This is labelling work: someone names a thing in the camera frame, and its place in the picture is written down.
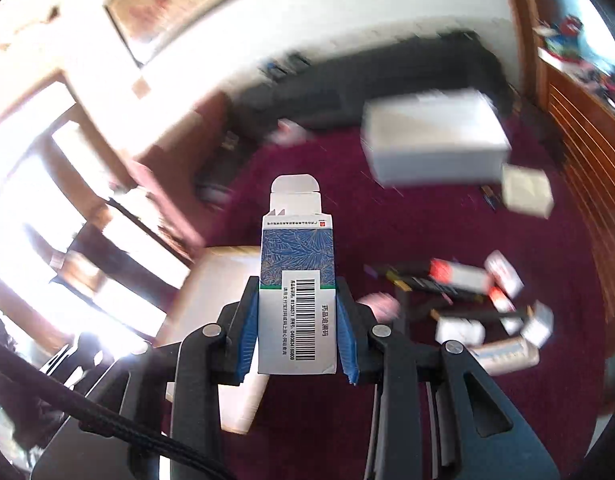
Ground blue white medicine box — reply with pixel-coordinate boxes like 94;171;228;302
259;174;337;375

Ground brick pattern wooden cabinet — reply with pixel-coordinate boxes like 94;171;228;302
496;0;615;321

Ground red white slim box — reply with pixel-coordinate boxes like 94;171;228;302
429;259;494;295

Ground long ointment box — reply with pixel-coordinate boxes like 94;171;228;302
469;337;539;376

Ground black braided cable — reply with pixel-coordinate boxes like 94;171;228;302
0;331;234;480

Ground plain white pill bottle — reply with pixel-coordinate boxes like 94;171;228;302
435;318;485;347

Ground white cardboard box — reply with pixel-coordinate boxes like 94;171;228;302
501;164;554;219

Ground small white square box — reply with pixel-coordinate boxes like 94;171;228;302
521;301;554;348

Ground grey shoe box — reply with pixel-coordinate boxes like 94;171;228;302
361;89;511;186

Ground clutter on cabinet top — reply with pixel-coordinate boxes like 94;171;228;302
533;14;615;119

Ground maroon bed blanket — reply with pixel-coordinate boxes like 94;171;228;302
207;116;605;479

